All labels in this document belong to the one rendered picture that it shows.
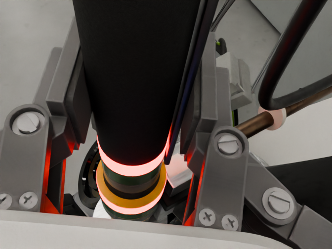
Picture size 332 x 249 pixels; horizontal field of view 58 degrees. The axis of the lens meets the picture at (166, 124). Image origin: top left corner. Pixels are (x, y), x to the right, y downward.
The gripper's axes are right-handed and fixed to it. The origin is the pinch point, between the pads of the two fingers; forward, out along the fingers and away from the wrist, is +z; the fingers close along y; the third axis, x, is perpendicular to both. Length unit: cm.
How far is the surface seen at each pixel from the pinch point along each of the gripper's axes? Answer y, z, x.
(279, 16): 93, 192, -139
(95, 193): -5.8, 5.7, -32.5
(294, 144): 27.0, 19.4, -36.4
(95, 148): -7.1, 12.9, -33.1
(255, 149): 22, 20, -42
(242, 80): 19, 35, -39
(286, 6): 94, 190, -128
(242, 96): 19, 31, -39
